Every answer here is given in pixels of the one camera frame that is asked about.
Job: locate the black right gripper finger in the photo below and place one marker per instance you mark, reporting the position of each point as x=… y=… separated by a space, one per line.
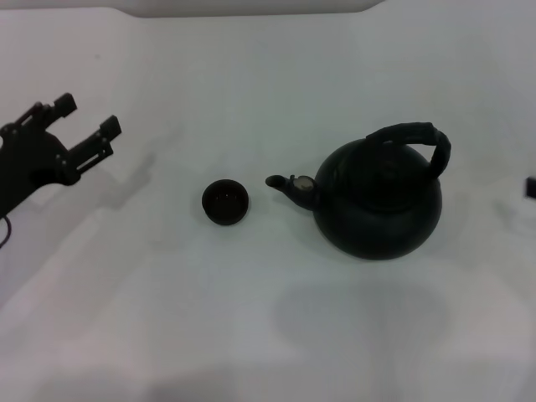
x=531 y=187

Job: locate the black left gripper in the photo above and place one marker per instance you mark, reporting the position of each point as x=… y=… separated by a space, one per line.
x=29 y=159

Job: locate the black round teapot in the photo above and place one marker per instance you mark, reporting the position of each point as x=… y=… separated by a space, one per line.
x=377 y=218

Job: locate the small dark teacup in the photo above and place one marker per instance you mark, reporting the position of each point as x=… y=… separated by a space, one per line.
x=226 y=205

